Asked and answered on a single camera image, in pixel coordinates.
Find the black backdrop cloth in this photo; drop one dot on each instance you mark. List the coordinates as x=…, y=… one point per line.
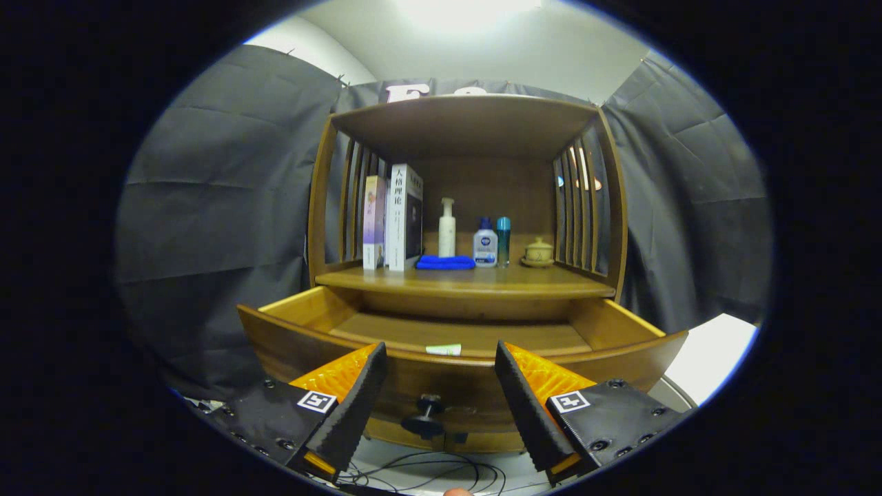
x=207, y=207

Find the white pump bottle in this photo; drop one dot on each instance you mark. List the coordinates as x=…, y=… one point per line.
x=447, y=234

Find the white bottle with blue cap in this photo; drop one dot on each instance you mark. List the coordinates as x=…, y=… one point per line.
x=485, y=246

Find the purple book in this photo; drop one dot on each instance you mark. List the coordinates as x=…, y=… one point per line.
x=374, y=220

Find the white book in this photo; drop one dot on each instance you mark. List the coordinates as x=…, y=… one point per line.
x=403, y=217

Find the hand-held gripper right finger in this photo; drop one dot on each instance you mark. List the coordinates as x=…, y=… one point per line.
x=530, y=413

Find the wooden countertop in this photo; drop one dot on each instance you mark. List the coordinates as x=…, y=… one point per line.
x=482, y=279

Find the wooden cabinet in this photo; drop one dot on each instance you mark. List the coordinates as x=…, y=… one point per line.
x=468, y=124

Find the white table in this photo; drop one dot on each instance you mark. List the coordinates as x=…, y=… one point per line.
x=710, y=351

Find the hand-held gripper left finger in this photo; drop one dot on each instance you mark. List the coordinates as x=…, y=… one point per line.
x=355, y=406

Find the wooden drawer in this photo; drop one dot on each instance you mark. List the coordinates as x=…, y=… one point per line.
x=448, y=386

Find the white cream tube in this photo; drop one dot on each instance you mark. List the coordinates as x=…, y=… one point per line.
x=443, y=349

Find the blue folded cloth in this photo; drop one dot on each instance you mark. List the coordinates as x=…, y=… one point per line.
x=446, y=262

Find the teal bottle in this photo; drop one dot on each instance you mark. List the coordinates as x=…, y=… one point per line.
x=504, y=241

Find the yellow lidded teacup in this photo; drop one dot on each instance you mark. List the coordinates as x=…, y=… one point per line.
x=538, y=251

